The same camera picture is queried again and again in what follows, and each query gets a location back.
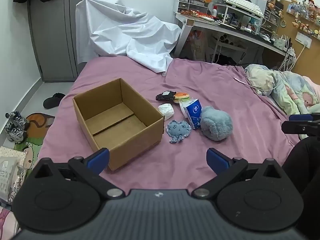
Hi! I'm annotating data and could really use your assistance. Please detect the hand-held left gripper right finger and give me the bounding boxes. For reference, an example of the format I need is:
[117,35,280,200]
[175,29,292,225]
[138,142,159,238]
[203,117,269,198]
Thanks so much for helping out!
[191,148,285,198]

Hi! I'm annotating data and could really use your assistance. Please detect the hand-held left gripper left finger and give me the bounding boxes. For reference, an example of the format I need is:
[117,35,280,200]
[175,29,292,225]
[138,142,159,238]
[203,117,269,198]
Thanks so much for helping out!
[32,148,125,200]

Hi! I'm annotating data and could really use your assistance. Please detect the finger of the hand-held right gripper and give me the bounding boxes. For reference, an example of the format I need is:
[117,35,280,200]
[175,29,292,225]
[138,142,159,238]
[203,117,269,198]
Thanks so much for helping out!
[281,114,320,137]

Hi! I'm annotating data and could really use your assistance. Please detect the grey fluffy plush toy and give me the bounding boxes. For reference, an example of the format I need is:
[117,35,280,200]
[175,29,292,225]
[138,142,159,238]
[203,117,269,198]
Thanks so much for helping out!
[200,106,233,142]

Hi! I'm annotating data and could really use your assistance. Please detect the brown cardboard box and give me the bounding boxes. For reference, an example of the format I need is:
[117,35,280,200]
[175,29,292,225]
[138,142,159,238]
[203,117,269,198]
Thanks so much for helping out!
[72,78,165,172]

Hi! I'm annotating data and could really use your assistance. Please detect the blue tissue pack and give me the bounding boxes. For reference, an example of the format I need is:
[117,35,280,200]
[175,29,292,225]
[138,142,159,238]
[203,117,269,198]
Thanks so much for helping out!
[184,99,202,130]

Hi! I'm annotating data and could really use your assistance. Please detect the white tissue packet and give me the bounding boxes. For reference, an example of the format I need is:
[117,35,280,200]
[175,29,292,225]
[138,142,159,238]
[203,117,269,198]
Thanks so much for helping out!
[158,103,175,120]

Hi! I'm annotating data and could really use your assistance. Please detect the pink bed sheet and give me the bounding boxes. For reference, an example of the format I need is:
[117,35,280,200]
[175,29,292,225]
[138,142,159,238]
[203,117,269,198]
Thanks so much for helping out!
[37,55,300,198]

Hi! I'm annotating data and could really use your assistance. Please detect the pastel patterned blanket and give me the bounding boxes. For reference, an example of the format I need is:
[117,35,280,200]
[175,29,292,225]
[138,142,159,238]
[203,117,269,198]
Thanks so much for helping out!
[244,64,320,117]

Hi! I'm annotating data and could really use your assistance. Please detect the clear plastic bag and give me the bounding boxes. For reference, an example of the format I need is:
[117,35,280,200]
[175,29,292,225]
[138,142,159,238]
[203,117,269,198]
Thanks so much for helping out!
[178,98,198,118]

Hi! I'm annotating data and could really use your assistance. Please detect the cartoon floor mat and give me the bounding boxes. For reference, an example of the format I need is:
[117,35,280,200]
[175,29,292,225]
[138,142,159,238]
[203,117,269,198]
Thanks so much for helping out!
[14,113,55,171]

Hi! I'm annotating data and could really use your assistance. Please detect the burger plush toy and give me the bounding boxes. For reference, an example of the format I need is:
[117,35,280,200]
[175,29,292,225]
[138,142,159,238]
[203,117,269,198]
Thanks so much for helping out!
[174,92,191,104]

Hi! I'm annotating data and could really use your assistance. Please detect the black slipper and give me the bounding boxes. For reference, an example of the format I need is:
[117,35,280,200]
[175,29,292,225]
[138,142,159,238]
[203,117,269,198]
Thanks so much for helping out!
[43,92,66,109]

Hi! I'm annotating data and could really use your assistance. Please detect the black felt stitched toy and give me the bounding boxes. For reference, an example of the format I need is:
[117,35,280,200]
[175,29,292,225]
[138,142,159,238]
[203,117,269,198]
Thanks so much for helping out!
[156,90,177,102]

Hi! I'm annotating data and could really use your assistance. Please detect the white paper bag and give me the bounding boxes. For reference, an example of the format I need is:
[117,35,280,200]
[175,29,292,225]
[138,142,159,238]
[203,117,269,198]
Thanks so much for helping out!
[273,35,288,51]

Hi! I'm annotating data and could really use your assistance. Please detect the grey sneakers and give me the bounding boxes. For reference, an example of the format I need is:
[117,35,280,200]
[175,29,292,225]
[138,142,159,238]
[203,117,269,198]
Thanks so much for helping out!
[5,111,30,142]

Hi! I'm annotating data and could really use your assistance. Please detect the silver wrapped packages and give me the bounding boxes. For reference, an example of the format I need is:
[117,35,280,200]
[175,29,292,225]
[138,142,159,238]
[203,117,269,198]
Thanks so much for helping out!
[0,146,27,205]

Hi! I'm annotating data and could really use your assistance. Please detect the row of small figurines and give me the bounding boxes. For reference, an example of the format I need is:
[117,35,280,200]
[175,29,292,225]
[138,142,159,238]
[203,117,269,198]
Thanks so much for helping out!
[286,0,320,39]

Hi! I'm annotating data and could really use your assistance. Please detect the orange plastic bag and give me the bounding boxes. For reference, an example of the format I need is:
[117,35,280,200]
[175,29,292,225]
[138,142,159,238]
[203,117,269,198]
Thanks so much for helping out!
[190,29,208,62]

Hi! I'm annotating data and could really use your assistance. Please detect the white desk riser shelf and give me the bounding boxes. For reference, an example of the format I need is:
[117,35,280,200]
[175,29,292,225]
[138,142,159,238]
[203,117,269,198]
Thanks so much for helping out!
[224,4,266,35]

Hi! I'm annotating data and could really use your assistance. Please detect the white desk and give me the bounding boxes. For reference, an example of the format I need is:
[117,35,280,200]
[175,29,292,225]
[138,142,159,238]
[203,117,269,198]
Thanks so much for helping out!
[175,12,295,64]

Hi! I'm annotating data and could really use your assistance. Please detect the white plastic sheet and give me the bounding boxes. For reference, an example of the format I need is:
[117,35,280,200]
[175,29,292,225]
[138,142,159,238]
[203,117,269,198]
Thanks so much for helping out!
[75,0,182,77]

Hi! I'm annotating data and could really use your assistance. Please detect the grey door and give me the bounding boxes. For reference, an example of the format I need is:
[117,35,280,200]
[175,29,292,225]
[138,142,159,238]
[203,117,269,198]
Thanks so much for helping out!
[27,0,100,82]

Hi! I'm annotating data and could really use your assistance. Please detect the white keyboard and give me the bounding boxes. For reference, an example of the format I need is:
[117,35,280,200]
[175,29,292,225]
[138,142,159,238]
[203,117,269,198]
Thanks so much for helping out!
[220,0,265,17]

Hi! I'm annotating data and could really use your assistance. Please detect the clear drawer organizer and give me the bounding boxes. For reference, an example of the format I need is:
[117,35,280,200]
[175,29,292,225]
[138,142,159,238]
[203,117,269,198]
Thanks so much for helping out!
[178,0,208,15]

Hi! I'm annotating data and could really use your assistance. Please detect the white charging cable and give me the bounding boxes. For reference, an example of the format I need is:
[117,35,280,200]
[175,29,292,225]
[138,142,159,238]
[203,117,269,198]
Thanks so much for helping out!
[234,77,278,92]

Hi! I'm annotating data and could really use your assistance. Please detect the bundle of white cables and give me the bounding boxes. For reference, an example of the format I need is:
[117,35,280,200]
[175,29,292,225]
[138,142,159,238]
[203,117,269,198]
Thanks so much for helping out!
[277,41,307,72]

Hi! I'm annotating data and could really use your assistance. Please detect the white wall socket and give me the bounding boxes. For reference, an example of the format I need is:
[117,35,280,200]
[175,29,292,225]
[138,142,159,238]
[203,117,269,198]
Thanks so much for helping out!
[295,32,312,49]

